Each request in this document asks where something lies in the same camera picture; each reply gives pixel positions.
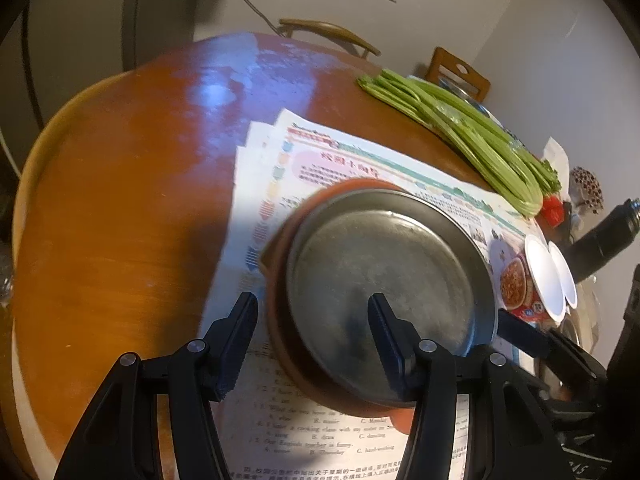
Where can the red instant noodle cup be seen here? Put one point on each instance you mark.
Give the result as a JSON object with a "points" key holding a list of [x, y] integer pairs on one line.
{"points": [[542, 270], [568, 280]]}

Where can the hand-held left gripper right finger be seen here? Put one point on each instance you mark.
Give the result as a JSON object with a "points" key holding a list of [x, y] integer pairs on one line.
{"points": [[390, 355]]}

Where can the celery bunch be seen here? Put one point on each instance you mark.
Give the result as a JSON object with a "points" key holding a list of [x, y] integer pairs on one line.
{"points": [[475, 145]]}

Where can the printed newspaper sheets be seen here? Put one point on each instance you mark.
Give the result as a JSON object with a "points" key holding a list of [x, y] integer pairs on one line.
{"points": [[320, 160]]}

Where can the black thermos bottle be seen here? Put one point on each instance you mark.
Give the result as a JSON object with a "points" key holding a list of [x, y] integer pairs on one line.
{"points": [[605, 240]]}

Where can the orange plastic plate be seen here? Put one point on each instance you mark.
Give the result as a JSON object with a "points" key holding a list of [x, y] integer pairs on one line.
{"points": [[276, 320]]}

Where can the polka dot pouch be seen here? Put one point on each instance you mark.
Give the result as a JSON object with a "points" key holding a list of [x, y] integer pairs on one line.
{"points": [[587, 185]]}

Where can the grey refrigerator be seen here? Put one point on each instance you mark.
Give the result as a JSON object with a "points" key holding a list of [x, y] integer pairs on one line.
{"points": [[75, 25]]}

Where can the steel plate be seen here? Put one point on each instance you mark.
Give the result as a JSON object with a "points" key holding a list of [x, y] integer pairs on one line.
{"points": [[375, 260]]}

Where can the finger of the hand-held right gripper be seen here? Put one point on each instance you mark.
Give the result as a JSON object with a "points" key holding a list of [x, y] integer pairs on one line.
{"points": [[580, 365], [525, 336]]}

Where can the curved-back wooden chair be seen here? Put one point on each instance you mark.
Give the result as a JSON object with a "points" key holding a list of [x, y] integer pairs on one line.
{"points": [[325, 27]]}

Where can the red tissue pack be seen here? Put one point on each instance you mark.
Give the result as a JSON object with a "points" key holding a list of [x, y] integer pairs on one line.
{"points": [[554, 210]]}

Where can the wooden chair with cutout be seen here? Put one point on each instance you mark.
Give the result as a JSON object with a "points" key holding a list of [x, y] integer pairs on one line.
{"points": [[437, 72]]}

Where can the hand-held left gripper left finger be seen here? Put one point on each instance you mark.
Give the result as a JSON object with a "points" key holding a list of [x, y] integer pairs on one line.
{"points": [[235, 350]]}

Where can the steel basin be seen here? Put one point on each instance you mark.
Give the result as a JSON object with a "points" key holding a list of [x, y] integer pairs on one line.
{"points": [[470, 97]]}

